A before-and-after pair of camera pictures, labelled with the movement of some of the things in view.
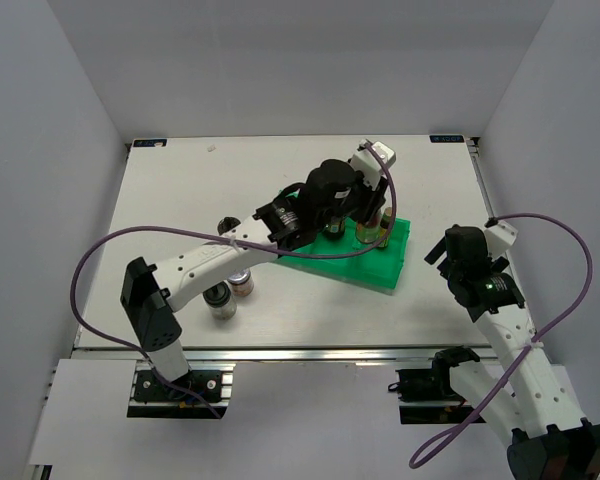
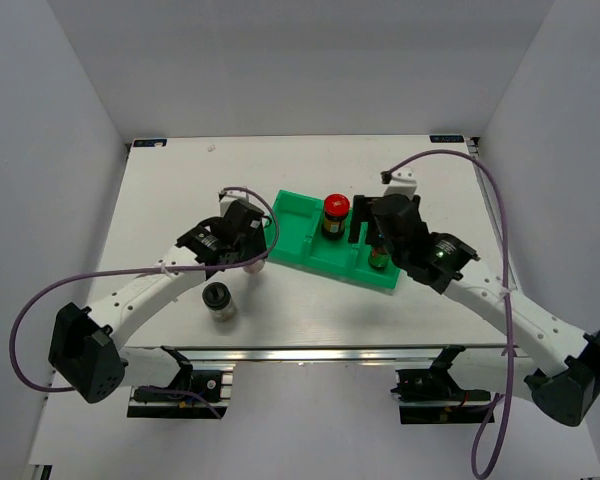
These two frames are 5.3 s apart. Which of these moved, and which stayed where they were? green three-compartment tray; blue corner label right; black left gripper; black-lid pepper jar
Moved: black left gripper
Stayed: black-lid pepper jar; green three-compartment tray; blue corner label right
